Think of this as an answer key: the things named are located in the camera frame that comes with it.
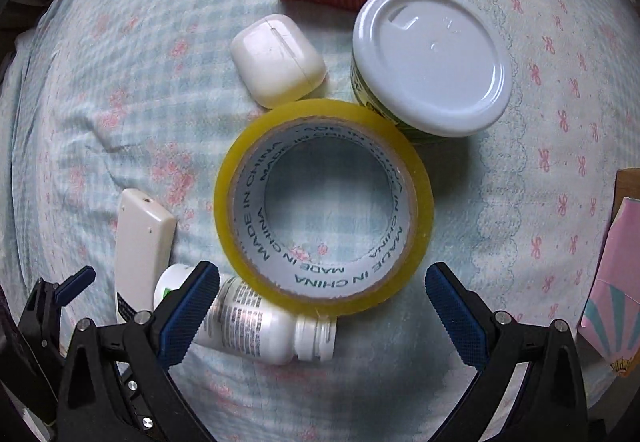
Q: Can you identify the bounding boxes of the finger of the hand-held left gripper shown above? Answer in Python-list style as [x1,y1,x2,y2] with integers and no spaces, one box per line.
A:
[54,266,97,307]
[19,278,67,359]

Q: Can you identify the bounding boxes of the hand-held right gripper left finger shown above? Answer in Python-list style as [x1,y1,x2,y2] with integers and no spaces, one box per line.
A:
[57,261,221,442]

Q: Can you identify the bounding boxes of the yellow tape roll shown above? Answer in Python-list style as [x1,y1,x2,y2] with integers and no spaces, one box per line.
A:
[214,98,434,317]

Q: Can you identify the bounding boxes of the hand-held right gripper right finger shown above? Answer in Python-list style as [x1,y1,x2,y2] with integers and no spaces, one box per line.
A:
[424,262,591,442]

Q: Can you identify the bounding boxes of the white earbuds case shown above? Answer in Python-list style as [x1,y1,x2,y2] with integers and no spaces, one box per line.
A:
[230,14,328,109]

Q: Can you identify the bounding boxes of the white remote control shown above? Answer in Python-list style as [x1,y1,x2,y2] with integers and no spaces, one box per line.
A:
[114,188,178,325]

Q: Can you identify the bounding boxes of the pink cardboard box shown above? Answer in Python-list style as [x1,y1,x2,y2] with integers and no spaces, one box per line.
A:
[577,168,640,375]

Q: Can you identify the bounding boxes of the white plastic bottle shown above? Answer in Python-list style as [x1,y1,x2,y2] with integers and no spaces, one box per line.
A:
[152,264,335,365]

